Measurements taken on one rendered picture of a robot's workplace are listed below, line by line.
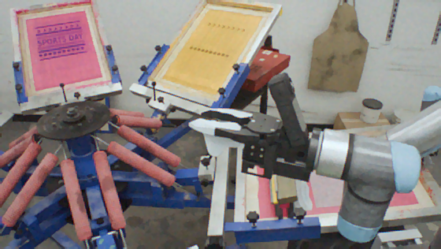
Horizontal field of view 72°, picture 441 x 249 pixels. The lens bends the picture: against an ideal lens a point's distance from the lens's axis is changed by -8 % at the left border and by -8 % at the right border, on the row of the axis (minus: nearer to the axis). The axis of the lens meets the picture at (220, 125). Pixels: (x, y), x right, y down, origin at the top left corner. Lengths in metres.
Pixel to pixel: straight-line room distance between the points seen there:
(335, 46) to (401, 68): 0.76
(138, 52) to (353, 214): 3.03
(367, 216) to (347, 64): 2.84
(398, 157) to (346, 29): 2.78
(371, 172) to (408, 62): 3.18
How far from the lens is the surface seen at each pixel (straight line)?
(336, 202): 1.34
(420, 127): 0.64
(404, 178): 0.52
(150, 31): 3.31
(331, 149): 0.51
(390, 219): 1.26
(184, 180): 1.41
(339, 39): 3.28
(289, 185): 1.25
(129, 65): 3.50
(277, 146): 0.53
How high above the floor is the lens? 1.96
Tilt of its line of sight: 32 degrees down
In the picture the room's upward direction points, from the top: straight up
